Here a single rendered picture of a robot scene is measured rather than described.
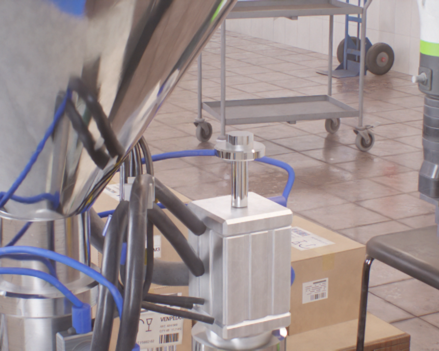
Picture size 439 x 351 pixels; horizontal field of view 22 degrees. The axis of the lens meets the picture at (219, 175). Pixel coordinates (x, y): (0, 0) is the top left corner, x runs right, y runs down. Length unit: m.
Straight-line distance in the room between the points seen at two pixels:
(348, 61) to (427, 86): 7.83
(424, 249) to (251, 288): 2.44
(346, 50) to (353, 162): 2.99
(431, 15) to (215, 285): 0.92
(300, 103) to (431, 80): 5.45
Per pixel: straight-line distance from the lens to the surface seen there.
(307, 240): 3.83
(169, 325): 3.48
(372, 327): 3.82
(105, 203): 3.38
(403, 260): 3.05
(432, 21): 1.55
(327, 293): 3.76
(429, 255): 3.06
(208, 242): 0.67
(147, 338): 3.46
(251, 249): 0.66
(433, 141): 1.58
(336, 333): 3.76
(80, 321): 0.61
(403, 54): 9.33
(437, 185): 1.59
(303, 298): 3.71
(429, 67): 1.56
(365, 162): 6.50
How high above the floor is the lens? 1.60
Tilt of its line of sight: 15 degrees down
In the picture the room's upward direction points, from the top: straight up
